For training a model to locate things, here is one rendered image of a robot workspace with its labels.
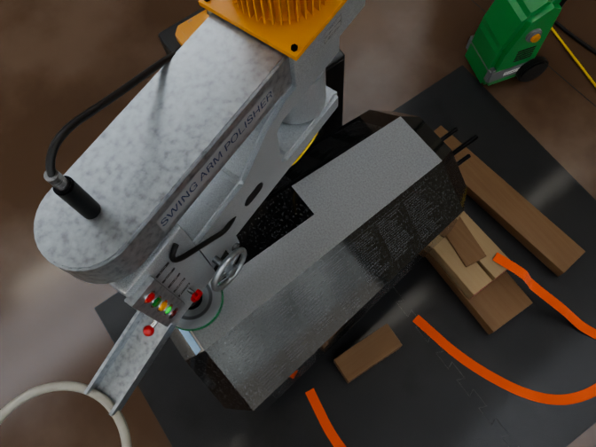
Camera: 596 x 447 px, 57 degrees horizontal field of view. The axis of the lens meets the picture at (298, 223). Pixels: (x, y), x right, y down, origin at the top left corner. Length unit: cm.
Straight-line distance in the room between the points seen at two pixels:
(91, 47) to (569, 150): 281
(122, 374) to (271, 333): 52
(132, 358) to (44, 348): 123
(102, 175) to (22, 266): 206
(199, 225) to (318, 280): 68
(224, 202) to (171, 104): 34
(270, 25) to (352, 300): 115
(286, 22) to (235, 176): 42
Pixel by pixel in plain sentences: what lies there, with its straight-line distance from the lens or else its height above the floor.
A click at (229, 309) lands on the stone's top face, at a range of 197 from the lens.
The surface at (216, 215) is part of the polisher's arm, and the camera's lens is 147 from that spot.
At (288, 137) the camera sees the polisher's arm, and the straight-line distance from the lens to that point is 169.
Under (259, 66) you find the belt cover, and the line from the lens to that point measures 128.
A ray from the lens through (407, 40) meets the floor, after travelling 348.
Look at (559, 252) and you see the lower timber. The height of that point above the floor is 9.
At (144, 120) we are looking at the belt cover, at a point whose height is 169.
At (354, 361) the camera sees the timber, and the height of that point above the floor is 13.
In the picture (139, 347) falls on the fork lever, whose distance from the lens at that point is 189.
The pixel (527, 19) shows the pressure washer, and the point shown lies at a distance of 304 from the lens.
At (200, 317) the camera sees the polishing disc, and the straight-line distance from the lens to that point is 195.
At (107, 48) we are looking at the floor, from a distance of 370.
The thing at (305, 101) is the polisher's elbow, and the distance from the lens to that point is 160.
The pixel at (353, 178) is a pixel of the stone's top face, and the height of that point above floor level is 82.
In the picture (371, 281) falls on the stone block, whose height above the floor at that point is 67.
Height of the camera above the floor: 272
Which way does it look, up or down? 70 degrees down
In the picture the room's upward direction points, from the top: 10 degrees counter-clockwise
